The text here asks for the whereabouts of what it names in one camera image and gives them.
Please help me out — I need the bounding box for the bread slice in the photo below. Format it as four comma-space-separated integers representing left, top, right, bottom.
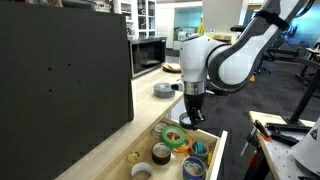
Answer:
165, 63, 183, 71

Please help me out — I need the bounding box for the open wooden drawer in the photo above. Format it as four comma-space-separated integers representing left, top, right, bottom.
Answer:
99, 116, 229, 180

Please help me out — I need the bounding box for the yellow wet floor sign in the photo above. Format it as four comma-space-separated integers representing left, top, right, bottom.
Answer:
196, 16, 205, 35

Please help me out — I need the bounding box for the clear tape roll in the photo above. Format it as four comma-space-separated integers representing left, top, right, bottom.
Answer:
150, 121, 169, 141

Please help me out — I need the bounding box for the black bar clamp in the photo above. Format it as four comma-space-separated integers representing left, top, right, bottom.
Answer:
265, 122, 313, 133
253, 119, 301, 147

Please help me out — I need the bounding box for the black stand pole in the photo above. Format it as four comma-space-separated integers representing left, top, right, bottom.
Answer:
281, 66, 320, 127

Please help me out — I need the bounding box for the white glass shelving cabinet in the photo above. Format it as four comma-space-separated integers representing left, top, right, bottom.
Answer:
113, 0, 158, 40

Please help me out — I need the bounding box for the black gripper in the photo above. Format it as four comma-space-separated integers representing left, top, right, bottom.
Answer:
183, 93, 207, 131

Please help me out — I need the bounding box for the black metal tool chest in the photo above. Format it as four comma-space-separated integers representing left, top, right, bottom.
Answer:
0, 1, 135, 180

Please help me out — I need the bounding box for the grey duct tape roll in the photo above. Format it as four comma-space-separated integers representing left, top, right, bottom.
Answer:
153, 82, 177, 99

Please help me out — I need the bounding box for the white cabinet under counter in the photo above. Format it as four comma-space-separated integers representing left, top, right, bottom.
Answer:
166, 94, 188, 124

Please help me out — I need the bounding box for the green tape roll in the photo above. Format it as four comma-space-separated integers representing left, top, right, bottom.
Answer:
161, 125, 187, 149

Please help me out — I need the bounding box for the robot mounting table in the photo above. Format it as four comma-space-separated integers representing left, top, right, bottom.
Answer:
239, 110, 320, 180

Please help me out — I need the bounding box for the blue tape roll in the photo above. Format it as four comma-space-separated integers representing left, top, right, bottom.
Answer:
182, 156, 207, 180

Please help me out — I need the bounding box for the small yellow tape roll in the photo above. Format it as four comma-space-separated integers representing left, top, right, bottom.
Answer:
127, 151, 141, 164

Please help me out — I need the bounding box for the orange tape roll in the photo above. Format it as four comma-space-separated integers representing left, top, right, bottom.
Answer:
168, 132, 194, 154

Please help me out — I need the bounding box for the black steel microwave oven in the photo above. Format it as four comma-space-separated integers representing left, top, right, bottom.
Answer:
128, 36, 168, 79

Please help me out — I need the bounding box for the teal tape roll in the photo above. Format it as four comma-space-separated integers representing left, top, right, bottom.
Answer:
194, 141, 206, 155

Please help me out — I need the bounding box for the white tape roll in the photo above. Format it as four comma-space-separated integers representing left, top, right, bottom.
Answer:
130, 162, 154, 180

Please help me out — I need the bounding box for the black tape roll cream core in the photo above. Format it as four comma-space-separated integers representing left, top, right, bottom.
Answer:
151, 142, 172, 166

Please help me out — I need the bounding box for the cardboard box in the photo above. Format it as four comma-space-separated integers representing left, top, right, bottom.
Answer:
210, 31, 233, 42

